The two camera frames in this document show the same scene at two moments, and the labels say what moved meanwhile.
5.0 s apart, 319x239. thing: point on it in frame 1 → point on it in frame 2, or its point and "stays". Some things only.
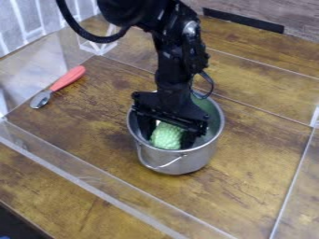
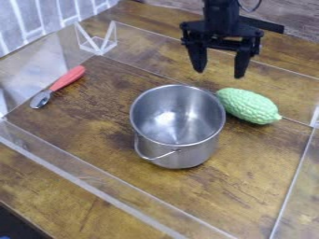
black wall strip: x=230 y=18 stays
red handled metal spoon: x=42 y=99 stays
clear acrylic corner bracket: x=96 y=47 stays
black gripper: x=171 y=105 → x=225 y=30
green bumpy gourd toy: x=166 y=136 → x=247 y=106
